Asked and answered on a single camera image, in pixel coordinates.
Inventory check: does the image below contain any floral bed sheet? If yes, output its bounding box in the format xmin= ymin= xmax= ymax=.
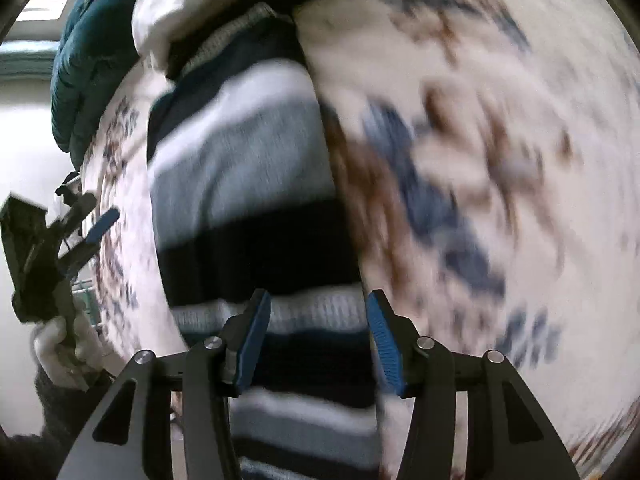
xmin=80 ymin=0 xmax=637 ymax=473

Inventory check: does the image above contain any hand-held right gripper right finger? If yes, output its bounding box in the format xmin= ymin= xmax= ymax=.
xmin=366 ymin=288 xmax=582 ymax=480

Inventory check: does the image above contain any person's left forearm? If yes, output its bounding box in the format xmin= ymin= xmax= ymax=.
xmin=0 ymin=360 xmax=117 ymax=480

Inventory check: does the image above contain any folded white clothes stack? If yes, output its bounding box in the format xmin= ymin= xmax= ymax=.
xmin=130 ymin=0 xmax=323 ymax=72

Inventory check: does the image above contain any person's left hand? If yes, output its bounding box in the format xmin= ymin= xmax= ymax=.
xmin=30 ymin=304 xmax=107 ymax=392

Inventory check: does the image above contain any white wire rack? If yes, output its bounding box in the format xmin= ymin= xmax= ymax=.
xmin=71 ymin=280 xmax=103 ymax=333

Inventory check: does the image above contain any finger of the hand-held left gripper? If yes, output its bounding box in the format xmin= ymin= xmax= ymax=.
xmin=47 ymin=191 xmax=122 ymax=242
xmin=56 ymin=237 xmax=102 ymax=281

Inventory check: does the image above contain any barred window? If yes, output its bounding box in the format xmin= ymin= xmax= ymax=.
xmin=14 ymin=0 xmax=72 ymax=26

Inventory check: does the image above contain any striped knit sweater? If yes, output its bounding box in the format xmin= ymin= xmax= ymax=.
xmin=146 ymin=2 xmax=387 ymax=480

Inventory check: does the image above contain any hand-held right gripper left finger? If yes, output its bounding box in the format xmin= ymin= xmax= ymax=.
xmin=57 ymin=288 xmax=273 ymax=480

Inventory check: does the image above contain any teal folded quilt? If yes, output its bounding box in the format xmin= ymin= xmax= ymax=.
xmin=50 ymin=0 xmax=168 ymax=157

